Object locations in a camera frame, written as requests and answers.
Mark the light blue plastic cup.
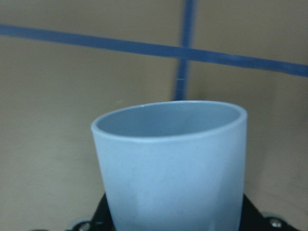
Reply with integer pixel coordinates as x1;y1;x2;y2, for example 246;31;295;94
91;101;248;231

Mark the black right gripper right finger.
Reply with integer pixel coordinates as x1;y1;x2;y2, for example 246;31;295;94
239;194;269;231

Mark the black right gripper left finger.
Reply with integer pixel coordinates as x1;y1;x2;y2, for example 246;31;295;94
90;194;115;231

